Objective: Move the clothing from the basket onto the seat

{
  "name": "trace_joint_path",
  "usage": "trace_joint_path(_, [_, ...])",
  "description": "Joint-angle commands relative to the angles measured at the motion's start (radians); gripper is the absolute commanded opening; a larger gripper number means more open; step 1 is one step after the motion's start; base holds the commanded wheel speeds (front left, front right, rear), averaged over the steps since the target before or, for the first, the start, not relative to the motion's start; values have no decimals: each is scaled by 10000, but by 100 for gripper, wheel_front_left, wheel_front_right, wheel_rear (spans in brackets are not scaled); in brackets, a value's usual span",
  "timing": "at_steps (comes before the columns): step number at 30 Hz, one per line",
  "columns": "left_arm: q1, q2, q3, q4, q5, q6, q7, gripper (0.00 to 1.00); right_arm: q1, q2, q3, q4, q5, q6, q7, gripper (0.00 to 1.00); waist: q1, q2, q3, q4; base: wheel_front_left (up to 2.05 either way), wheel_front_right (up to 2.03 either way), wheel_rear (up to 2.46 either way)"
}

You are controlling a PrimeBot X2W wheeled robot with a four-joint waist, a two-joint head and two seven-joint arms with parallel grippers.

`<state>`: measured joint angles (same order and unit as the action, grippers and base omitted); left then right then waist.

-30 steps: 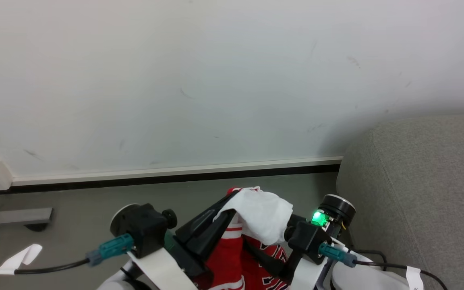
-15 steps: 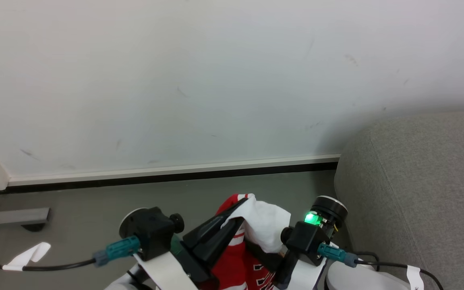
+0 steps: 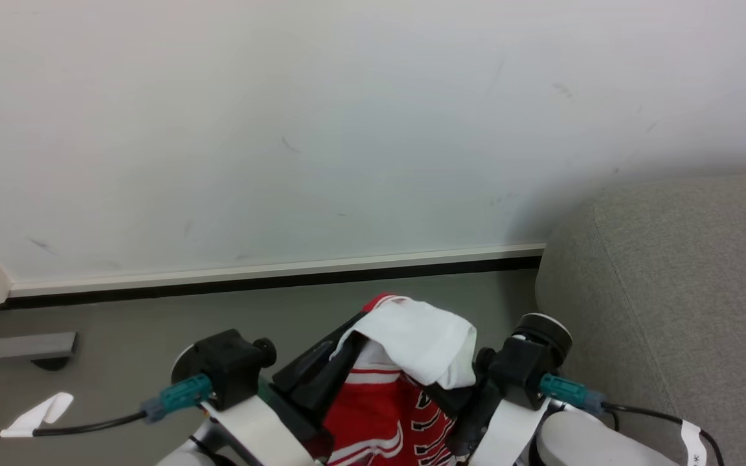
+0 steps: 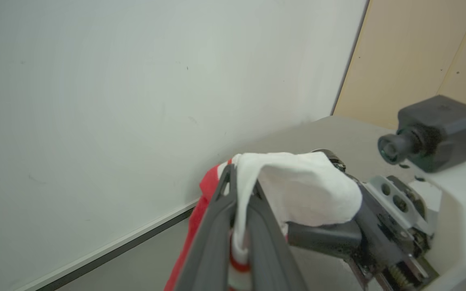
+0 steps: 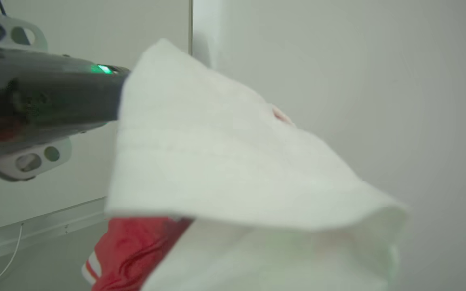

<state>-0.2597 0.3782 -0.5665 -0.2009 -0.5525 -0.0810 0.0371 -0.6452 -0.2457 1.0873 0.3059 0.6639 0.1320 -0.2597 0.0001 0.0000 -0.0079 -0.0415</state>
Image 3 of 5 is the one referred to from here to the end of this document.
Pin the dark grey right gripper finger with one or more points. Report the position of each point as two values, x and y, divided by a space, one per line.
473 408

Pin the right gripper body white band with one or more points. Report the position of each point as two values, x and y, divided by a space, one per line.
509 433

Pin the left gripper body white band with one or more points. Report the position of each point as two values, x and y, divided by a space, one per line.
256 430

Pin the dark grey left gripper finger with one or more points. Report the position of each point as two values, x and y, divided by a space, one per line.
315 375

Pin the red basketball jersey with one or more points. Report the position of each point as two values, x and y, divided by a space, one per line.
373 414

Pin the white garment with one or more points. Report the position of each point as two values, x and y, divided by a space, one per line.
418 343

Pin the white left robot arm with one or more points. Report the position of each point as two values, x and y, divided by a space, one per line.
179 458

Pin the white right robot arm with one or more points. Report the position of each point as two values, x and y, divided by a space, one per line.
587 443

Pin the white and black baseboard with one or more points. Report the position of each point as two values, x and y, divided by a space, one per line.
282 268

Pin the dark round foot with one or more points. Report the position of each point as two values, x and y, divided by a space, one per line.
52 364

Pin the grey fabric sofa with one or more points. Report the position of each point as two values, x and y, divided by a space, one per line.
671 291

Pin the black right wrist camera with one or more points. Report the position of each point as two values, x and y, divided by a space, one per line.
522 369

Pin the grey metal bracket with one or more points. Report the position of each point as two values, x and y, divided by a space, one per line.
23 346

